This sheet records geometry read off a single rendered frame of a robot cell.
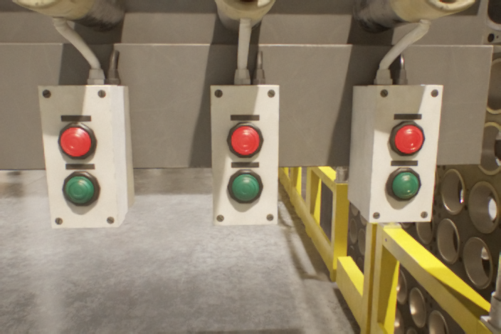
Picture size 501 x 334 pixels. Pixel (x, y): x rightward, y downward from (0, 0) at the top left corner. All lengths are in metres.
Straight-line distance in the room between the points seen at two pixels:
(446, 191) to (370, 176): 2.21
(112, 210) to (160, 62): 0.19
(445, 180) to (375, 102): 2.20
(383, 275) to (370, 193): 0.75
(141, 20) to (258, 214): 0.28
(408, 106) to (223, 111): 0.19
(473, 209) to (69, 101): 2.18
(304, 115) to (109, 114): 0.23
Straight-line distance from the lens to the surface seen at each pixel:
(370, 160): 0.48
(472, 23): 0.65
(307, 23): 0.57
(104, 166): 0.47
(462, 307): 0.85
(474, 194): 2.42
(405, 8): 0.45
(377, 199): 0.49
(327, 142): 0.55
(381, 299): 1.25
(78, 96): 0.46
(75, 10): 0.44
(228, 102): 0.44
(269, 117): 0.44
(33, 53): 0.58
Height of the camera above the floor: 0.77
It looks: 12 degrees down
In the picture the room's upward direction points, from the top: straight up
